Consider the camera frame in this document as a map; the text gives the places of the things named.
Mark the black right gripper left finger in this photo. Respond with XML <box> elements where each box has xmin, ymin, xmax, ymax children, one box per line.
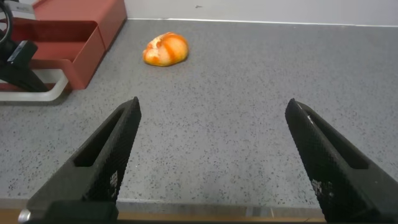
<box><xmin>18</xmin><ymin>96</ymin><xmax>142</xmax><ymax>223</ymax></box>

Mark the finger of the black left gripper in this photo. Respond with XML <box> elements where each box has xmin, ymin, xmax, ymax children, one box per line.
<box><xmin>0</xmin><ymin>62</ymin><xmax>50</xmax><ymax>93</ymax></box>

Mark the orange and white bagel toy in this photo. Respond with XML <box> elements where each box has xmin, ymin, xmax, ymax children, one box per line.
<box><xmin>142</xmin><ymin>31</ymin><xmax>190</xmax><ymax>67</ymax></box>

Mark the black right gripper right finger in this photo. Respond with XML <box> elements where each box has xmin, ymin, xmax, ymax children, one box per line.
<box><xmin>285</xmin><ymin>98</ymin><xmax>398</xmax><ymax>223</ymax></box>

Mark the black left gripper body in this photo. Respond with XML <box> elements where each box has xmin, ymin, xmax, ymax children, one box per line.
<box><xmin>0</xmin><ymin>39</ymin><xmax>39</xmax><ymax>73</ymax></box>

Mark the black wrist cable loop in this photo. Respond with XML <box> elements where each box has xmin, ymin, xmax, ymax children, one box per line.
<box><xmin>0</xmin><ymin>0</ymin><xmax>14</xmax><ymax>46</ymax></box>

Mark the red drawer with white handle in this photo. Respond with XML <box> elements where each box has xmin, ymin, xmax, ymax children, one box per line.
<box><xmin>0</xmin><ymin>17</ymin><xmax>106</xmax><ymax>102</ymax></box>

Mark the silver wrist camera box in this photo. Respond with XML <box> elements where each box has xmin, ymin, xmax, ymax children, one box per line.
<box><xmin>3</xmin><ymin>1</ymin><xmax>35</xmax><ymax>15</ymax></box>

